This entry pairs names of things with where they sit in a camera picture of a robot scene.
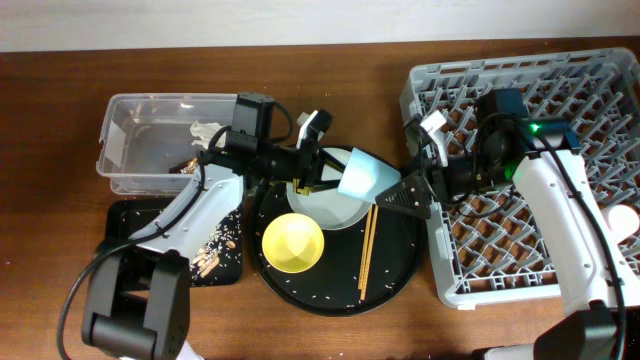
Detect wooden chopstick left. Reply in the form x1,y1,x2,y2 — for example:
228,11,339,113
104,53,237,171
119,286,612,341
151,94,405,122
357,205,375,290

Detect wooden chopstick right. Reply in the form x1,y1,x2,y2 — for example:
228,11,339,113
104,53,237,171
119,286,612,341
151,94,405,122
359,205,379,301

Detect gold foil wrapper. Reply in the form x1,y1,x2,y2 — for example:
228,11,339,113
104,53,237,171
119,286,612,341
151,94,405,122
168,158,198,174

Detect pink cup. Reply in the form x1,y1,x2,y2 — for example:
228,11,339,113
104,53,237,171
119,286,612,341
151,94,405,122
601,204,639,244

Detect grey plate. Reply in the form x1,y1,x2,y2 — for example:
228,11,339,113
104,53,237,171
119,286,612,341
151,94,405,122
285,146,374,231

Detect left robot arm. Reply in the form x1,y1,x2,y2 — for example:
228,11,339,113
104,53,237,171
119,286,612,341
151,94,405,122
79,93,344,359

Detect wooden chopstick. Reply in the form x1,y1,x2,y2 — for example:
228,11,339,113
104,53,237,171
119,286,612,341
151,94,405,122
359,205,379,301
357,205,375,290

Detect clear plastic bin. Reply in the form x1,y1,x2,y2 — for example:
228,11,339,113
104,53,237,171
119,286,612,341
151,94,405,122
95,92,266,197

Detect white napkin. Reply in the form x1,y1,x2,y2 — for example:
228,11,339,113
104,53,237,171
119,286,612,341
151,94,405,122
189,121,223,149

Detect food scraps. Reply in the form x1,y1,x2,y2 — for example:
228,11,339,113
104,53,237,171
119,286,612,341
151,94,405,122
190,209,242,286

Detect yellow bowl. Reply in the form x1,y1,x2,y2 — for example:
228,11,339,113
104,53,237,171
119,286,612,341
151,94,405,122
261,213,325,274

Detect black rectangular tray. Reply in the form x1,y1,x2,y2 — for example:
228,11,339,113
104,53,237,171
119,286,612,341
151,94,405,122
105,197,244,287

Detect blue cup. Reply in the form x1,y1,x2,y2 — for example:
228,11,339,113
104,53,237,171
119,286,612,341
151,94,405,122
337,148,401,203

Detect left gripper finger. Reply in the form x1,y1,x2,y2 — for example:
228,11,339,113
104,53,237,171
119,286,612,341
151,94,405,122
299,180,340,194
319,152,346,173

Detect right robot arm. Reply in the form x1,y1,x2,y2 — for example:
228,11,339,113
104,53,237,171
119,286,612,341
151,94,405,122
375,88,639,359

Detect grey dishwasher rack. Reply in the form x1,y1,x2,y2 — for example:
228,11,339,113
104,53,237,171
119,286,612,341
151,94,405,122
399,48,639,310

